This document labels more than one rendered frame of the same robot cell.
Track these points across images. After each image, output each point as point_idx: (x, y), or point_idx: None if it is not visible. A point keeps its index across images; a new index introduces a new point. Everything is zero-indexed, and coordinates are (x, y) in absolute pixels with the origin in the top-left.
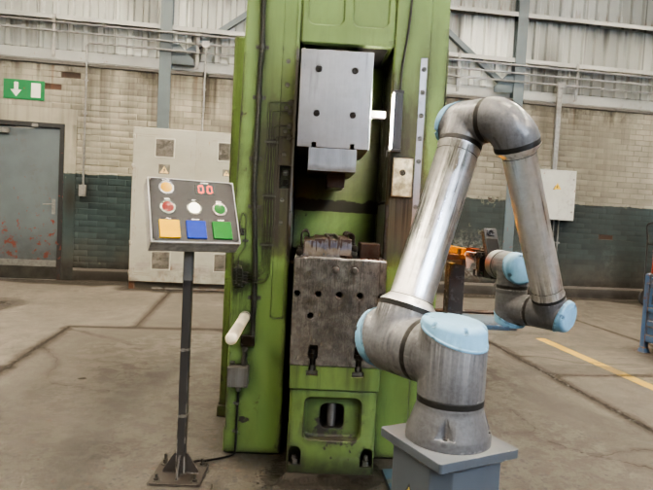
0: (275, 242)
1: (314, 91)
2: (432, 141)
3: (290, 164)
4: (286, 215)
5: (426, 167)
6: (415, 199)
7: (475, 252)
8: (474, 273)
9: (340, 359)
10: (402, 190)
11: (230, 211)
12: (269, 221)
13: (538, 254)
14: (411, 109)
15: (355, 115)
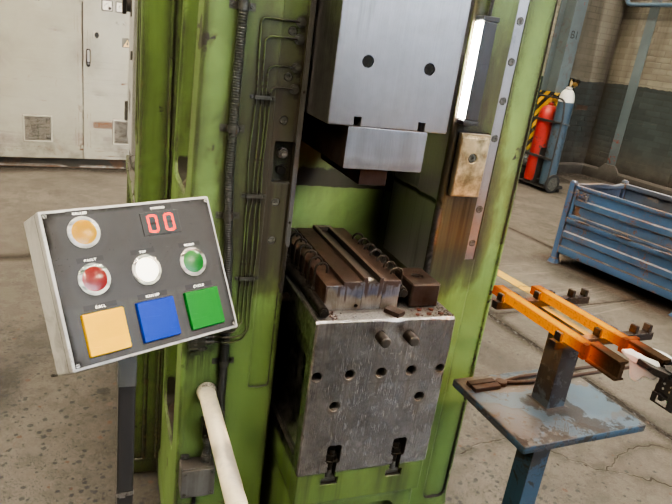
0: (261, 272)
1: (368, 18)
2: (519, 105)
3: (293, 140)
4: (281, 227)
5: (502, 148)
6: (480, 198)
7: (654, 360)
8: (655, 399)
9: (372, 457)
10: (468, 186)
11: (212, 261)
12: (253, 239)
13: None
14: (499, 50)
15: (432, 69)
